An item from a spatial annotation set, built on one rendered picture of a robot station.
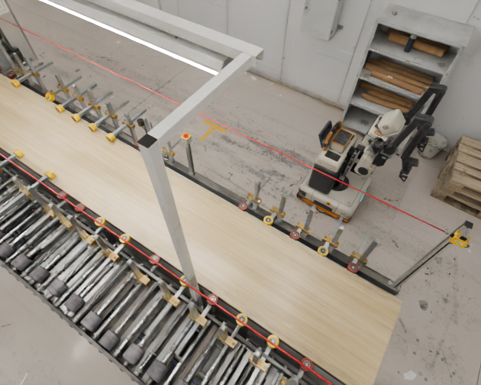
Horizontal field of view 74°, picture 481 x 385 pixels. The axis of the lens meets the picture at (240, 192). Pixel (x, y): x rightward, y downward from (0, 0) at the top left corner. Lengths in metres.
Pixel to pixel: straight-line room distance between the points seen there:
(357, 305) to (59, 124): 3.24
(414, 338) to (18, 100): 4.71
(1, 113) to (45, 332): 2.28
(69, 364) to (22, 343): 0.51
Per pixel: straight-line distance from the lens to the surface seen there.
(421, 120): 2.77
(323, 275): 2.57
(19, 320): 3.90
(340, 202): 3.71
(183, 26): 1.66
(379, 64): 4.50
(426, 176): 4.77
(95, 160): 3.34
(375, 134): 3.10
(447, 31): 4.14
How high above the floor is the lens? 3.22
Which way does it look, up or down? 55 degrees down
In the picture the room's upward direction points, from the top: 1 degrees clockwise
